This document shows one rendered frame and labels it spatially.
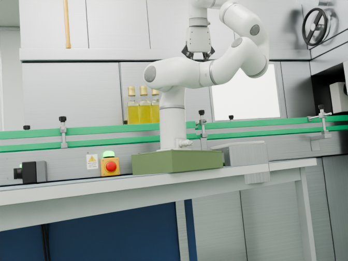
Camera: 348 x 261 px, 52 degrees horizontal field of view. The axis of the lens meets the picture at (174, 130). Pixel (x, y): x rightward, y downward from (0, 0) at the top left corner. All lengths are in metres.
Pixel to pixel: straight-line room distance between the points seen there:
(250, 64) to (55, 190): 0.69
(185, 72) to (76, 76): 0.82
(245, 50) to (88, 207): 0.65
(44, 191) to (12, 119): 3.94
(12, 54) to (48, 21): 3.12
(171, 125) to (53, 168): 0.52
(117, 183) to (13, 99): 3.95
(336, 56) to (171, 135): 1.21
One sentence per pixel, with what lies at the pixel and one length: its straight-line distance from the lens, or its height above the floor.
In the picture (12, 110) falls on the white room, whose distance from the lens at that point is 4.87.
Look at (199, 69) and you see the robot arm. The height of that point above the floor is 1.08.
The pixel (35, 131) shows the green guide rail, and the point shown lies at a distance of 1.52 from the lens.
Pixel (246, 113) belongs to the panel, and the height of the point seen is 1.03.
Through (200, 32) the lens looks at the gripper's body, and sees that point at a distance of 1.48.
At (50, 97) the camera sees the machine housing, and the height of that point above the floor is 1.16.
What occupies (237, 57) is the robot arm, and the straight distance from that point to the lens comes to 1.12.
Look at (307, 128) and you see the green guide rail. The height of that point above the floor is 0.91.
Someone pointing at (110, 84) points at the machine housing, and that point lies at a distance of 1.85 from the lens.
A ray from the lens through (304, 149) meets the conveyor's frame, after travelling 1.95.
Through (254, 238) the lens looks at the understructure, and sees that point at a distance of 2.05.
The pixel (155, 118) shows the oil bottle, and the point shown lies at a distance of 1.67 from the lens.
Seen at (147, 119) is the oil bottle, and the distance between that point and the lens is 1.66.
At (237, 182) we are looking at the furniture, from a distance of 1.42.
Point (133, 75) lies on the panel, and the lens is 1.85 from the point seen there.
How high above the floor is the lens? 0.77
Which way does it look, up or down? 6 degrees up
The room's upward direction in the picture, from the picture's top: 5 degrees counter-clockwise
